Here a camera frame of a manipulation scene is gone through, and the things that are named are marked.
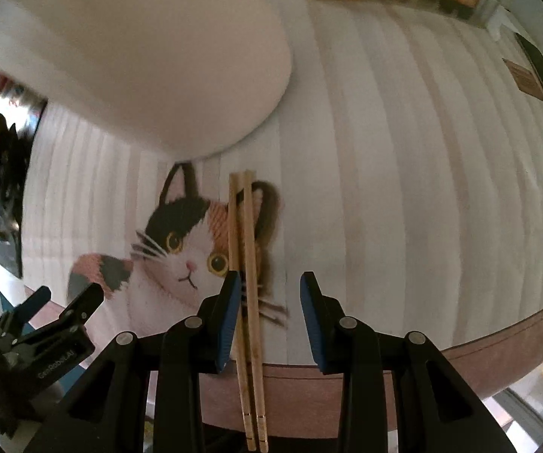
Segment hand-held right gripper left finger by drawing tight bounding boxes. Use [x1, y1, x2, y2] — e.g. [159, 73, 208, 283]
[28, 271, 244, 453]

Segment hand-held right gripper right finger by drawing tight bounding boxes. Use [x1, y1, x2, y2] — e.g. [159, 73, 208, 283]
[299, 271, 520, 453]

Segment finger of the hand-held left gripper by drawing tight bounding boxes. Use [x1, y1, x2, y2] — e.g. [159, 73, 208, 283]
[58, 282, 110, 331]
[13, 286, 53, 327]

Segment bamboo chopstick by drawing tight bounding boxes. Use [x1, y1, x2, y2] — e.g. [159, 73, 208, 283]
[228, 172, 259, 452]
[244, 169, 270, 453]

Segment white cylindrical chopstick holder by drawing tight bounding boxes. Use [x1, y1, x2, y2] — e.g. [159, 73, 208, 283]
[0, 0, 294, 162]

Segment black glass gas stove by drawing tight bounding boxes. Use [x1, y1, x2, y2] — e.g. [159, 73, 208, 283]
[0, 123, 32, 234]

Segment striped cat print mat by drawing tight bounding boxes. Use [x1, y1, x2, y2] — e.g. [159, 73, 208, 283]
[20, 0, 543, 439]

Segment small brown card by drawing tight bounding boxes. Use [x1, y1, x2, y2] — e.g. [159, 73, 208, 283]
[502, 58, 543, 103]

